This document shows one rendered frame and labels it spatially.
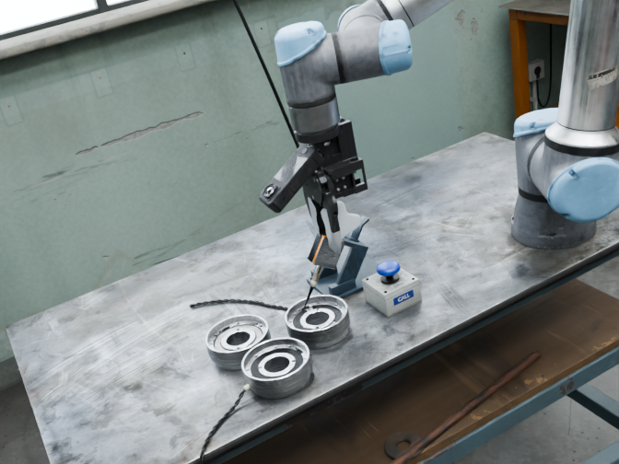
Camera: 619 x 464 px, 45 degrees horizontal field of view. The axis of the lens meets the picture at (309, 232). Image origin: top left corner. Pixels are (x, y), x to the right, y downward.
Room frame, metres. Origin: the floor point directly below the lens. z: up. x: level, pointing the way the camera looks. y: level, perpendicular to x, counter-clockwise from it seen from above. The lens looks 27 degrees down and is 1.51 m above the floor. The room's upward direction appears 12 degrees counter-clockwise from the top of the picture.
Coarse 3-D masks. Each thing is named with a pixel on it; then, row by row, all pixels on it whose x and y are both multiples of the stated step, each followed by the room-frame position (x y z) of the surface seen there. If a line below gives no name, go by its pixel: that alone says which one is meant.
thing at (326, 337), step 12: (300, 300) 1.08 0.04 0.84; (312, 300) 1.09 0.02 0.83; (324, 300) 1.08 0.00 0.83; (336, 300) 1.07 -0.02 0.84; (288, 312) 1.06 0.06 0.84; (312, 312) 1.06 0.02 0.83; (324, 312) 1.05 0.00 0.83; (348, 312) 1.03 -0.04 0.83; (288, 324) 1.02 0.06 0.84; (312, 324) 1.06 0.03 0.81; (324, 324) 1.02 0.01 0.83; (336, 324) 0.99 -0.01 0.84; (348, 324) 1.02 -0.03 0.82; (300, 336) 1.00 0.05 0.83; (312, 336) 0.99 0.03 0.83; (324, 336) 0.99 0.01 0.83; (336, 336) 0.99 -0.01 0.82; (312, 348) 1.00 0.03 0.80
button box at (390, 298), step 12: (372, 276) 1.11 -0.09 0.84; (384, 276) 1.09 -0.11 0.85; (396, 276) 1.08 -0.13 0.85; (408, 276) 1.08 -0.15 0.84; (372, 288) 1.07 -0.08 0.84; (384, 288) 1.06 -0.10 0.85; (396, 288) 1.05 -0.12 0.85; (408, 288) 1.06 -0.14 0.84; (372, 300) 1.08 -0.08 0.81; (384, 300) 1.04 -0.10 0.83; (396, 300) 1.05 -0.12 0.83; (408, 300) 1.06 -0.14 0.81; (420, 300) 1.07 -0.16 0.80; (384, 312) 1.05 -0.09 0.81; (396, 312) 1.05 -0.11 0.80
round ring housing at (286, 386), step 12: (252, 348) 0.97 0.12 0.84; (264, 348) 0.98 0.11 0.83; (276, 348) 0.98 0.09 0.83; (300, 348) 0.96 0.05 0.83; (252, 360) 0.96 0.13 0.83; (264, 360) 0.95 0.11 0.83; (276, 360) 0.96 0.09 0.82; (288, 360) 0.94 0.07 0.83; (264, 372) 0.92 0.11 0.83; (300, 372) 0.90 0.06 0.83; (252, 384) 0.90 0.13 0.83; (264, 384) 0.89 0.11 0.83; (276, 384) 0.89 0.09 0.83; (288, 384) 0.89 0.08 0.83; (300, 384) 0.90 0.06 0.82; (264, 396) 0.90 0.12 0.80; (276, 396) 0.89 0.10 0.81; (288, 396) 0.89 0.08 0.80
